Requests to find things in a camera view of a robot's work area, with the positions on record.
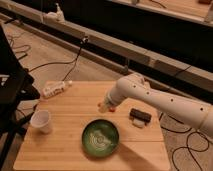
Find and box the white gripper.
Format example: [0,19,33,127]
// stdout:
[100,92,117,110]

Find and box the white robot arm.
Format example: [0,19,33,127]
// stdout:
[99,73,213,138]

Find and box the green glass bowl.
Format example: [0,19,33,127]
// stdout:
[81,119,119,158]

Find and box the white plastic bottle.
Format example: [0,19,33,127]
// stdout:
[42,81,72,98]

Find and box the white paper cup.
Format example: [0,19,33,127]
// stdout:
[30,110,53,134]

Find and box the black cable by rail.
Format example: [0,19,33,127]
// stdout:
[27,36,90,82]

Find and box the black floor cable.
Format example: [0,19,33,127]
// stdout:
[158,111,213,171]

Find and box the white object on rail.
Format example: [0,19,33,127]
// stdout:
[46,4,65,22]

